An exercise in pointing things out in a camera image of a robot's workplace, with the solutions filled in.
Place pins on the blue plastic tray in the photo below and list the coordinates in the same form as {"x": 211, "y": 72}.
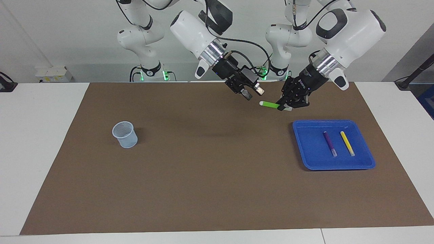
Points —
{"x": 315, "y": 156}

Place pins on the blue crate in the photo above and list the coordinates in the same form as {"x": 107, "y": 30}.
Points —
{"x": 428, "y": 101}

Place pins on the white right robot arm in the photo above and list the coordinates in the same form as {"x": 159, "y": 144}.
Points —
{"x": 193, "y": 30}

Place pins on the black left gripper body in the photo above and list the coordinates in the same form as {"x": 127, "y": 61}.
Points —
{"x": 307, "y": 83}

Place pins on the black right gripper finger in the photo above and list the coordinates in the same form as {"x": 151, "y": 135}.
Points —
{"x": 247, "y": 95}
{"x": 258, "y": 89}

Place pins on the brown table mat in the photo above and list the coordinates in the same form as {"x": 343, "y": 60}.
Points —
{"x": 217, "y": 186}

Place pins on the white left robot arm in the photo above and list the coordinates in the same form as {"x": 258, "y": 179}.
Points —
{"x": 352, "y": 30}

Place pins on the yellow pen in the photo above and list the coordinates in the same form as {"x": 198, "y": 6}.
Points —
{"x": 347, "y": 142}

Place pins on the black stand pole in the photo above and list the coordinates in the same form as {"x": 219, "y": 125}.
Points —
{"x": 420, "y": 69}

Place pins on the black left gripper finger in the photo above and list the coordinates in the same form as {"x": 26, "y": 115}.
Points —
{"x": 301, "y": 102}
{"x": 286, "y": 98}

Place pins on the green pen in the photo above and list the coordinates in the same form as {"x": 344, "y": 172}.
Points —
{"x": 269, "y": 104}

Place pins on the white power socket box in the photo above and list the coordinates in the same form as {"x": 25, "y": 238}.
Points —
{"x": 51, "y": 73}

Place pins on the translucent pale blue cup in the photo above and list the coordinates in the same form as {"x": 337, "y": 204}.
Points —
{"x": 126, "y": 137}

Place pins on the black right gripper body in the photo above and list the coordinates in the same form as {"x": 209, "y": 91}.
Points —
{"x": 235, "y": 74}

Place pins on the black table clamp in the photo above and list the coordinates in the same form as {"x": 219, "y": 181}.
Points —
{"x": 6, "y": 86}

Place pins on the purple pen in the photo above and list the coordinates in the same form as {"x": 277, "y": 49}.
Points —
{"x": 329, "y": 142}

